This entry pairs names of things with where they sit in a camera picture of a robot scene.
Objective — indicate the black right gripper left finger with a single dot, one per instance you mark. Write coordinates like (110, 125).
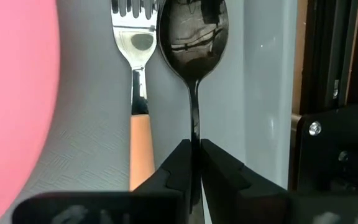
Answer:
(172, 174)

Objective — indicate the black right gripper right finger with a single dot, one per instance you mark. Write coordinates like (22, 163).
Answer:
(222, 180)

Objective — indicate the shiny metal spoon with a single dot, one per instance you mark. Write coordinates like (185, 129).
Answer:
(194, 40)

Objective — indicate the pink round plate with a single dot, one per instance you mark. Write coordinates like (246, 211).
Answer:
(14, 102)

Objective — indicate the grey rectangular tray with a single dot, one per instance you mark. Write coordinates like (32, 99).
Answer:
(95, 124)

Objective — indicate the black bracket with screw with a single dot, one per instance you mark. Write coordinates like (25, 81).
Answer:
(340, 149)

